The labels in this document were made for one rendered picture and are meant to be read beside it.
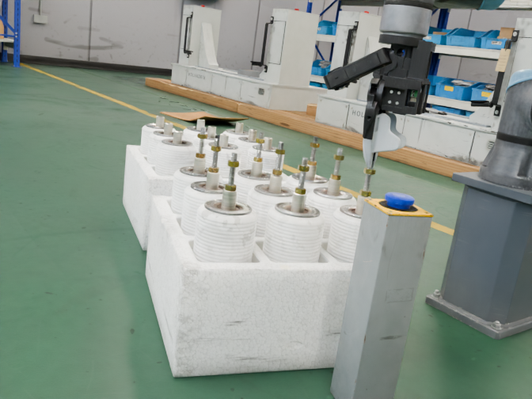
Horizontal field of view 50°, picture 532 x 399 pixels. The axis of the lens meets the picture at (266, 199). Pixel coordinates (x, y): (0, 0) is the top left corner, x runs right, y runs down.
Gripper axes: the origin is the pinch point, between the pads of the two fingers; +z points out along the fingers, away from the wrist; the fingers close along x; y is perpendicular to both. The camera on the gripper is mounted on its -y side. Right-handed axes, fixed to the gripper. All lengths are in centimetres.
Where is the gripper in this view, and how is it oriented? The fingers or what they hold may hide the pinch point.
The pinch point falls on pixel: (367, 158)
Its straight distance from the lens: 96.6
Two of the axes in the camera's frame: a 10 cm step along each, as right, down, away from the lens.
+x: 4.5, -1.7, 8.8
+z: -1.3, 9.6, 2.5
